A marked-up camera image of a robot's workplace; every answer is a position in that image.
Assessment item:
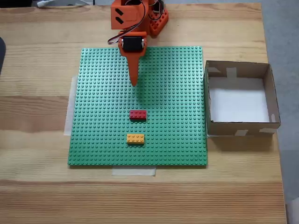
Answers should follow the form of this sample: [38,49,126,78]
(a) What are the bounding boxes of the yellow lego brick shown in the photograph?
[126,133,145,145]

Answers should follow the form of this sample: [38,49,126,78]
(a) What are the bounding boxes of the red lego brick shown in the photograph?
[129,110,148,121]

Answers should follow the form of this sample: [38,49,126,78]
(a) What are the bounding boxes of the green lego baseplate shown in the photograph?
[67,46,208,168]

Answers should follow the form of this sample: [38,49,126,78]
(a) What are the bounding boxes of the cardboard box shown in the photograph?
[203,60,282,138]

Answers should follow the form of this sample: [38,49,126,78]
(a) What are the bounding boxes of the long masking tape strip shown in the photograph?
[63,75,79,137]

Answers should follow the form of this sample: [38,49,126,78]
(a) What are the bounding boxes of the white plug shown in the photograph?
[36,0,57,7]

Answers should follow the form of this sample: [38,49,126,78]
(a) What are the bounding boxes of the short masking tape strip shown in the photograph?
[111,166,157,177]

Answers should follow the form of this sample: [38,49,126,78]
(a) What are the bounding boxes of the white paper sheet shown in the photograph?
[208,78,271,123]

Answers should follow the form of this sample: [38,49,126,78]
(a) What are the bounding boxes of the black rounded object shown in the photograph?
[0,36,7,76]

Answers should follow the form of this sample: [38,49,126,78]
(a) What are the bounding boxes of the gripper servo cable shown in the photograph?
[107,0,150,46]

